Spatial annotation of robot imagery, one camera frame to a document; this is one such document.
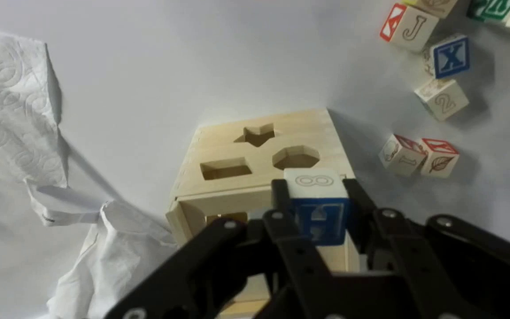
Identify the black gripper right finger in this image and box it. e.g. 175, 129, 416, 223
340, 177, 510, 319

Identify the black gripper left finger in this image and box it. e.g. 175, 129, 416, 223
105, 177, 342, 319

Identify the blue and white letter cube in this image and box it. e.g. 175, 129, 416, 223
282, 166, 352, 248

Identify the wooden shape sorting box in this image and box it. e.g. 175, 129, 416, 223
165, 106, 368, 319

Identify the red and cream letter block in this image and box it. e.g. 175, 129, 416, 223
377, 1, 441, 54
377, 131, 429, 178

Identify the blue letter block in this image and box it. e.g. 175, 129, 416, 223
429, 33, 473, 81

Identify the white paper towel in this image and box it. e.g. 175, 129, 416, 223
0, 21, 181, 319

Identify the green letter block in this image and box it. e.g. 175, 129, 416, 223
466, 0, 510, 24

